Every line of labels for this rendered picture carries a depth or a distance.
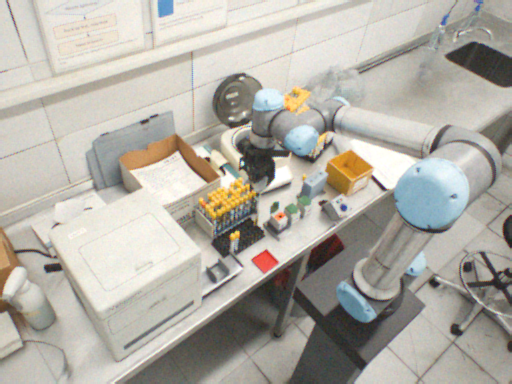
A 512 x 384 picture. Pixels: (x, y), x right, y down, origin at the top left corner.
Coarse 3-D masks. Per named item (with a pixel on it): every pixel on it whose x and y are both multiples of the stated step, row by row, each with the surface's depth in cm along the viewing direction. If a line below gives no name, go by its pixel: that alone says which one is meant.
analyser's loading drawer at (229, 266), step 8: (232, 256) 134; (216, 264) 131; (224, 264) 129; (232, 264) 133; (240, 264) 132; (208, 272) 129; (224, 272) 131; (232, 272) 131; (208, 280) 128; (216, 280) 126; (224, 280) 129; (208, 288) 126
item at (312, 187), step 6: (312, 174) 156; (318, 174) 156; (324, 174) 156; (306, 180) 153; (312, 180) 153; (318, 180) 154; (324, 180) 158; (306, 186) 153; (312, 186) 152; (318, 186) 156; (300, 192) 161; (306, 192) 155; (312, 192) 155; (318, 192) 161; (324, 192) 162; (312, 198) 159; (318, 198) 160
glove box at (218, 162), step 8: (200, 152) 162; (208, 152) 163; (216, 152) 160; (208, 160) 162; (216, 160) 157; (224, 160) 158; (216, 168) 157; (224, 168) 158; (232, 168) 158; (224, 176) 155; (232, 176) 155; (240, 176) 156; (224, 184) 152
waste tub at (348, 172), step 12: (336, 156) 164; (348, 156) 170; (360, 156) 165; (336, 168) 159; (348, 168) 173; (360, 168) 167; (372, 168) 161; (336, 180) 162; (348, 180) 157; (360, 180) 160; (348, 192) 161
